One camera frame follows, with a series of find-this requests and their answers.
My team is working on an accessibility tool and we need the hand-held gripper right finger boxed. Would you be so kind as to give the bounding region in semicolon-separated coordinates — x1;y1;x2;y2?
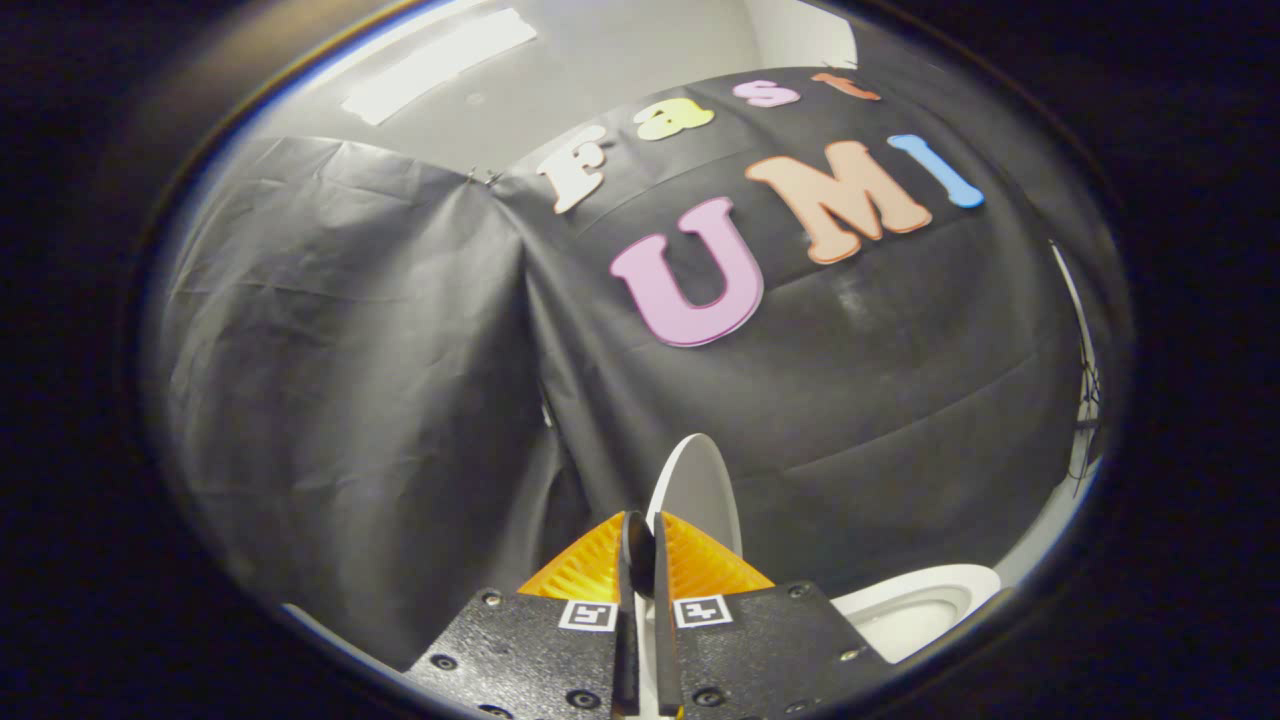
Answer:
652;512;893;720

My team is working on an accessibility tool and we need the ceiling light panel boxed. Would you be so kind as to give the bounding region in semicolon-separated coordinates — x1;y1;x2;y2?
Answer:
341;8;539;127

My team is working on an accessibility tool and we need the black backdrop cloth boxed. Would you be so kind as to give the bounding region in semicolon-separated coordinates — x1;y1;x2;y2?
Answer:
150;65;1113;673

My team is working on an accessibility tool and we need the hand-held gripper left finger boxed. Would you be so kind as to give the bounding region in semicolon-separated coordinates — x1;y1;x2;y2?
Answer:
405;510;642;720

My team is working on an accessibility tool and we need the black tripod stand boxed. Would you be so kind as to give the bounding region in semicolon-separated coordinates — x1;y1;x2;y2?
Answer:
1072;355;1103;493

